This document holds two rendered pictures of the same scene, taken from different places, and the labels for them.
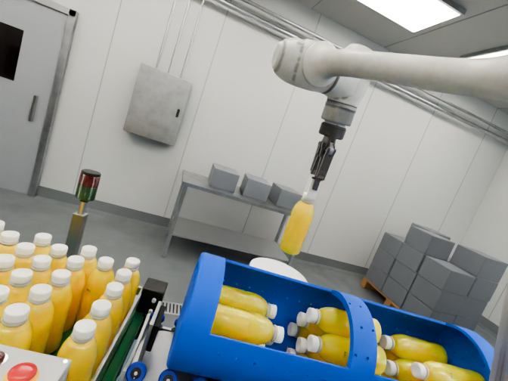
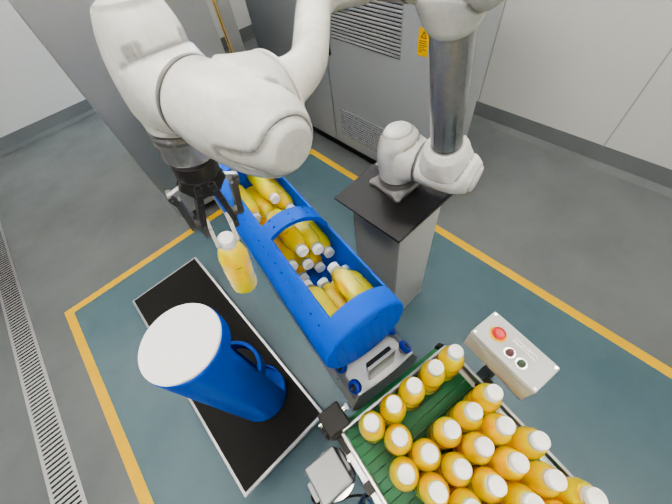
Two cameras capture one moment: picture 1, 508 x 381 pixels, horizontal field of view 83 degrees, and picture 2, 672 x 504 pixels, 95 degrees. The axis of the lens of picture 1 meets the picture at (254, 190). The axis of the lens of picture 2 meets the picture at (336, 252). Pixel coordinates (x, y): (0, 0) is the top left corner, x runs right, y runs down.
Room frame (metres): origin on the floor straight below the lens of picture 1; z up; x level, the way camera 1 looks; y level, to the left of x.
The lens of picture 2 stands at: (0.82, 0.35, 1.97)
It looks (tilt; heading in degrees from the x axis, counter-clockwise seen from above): 55 degrees down; 253
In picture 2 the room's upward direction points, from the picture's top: 11 degrees counter-clockwise
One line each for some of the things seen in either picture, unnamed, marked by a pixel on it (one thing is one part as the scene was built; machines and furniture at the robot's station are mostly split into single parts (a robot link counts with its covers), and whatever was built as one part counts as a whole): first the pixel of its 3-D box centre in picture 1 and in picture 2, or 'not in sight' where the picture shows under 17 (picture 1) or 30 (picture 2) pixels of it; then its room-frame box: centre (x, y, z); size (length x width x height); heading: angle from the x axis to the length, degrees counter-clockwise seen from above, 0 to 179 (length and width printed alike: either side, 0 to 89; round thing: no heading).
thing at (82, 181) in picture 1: (89, 179); not in sight; (0.98, 0.56, 1.23); 0.06 x 0.06 x 0.04
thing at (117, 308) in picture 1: (104, 324); (410, 393); (0.65, 0.24, 0.99); 0.07 x 0.07 x 0.19
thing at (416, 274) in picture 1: (425, 276); not in sight; (3.91, -2.64, 0.59); 1.20 x 0.80 x 1.19; 17
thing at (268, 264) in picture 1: (278, 274); (180, 341); (1.23, -0.23, 1.03); 0.28 x 0.28 x 0.01
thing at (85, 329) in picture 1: (84, 329); (455, 352); (0.50, 0.22, 1.09); 0.04 x 0.04 x 0.02
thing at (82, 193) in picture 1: (86, 191); not in sight; (0.98, 0.56, 1.18); 0.06 x 0.06 x 0.05
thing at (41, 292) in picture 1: (40, 292); (473, 411); (0.55, 0.36, 1.09); 0.04 x 0.04 x 0.02
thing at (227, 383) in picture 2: not in sight; (232, 374); (1.23, -0.23, 0.59); 0.28 x 0.28 x 0.88
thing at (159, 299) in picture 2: not in sight; (219, 352); (1.42, -0.62, 0.08); 1.50 x 0.52 x 0.15; 107
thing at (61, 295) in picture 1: (51, 313); (444, 433); (0.63, 0.36, 0.99); 0.07 x 0.07 x 0.19
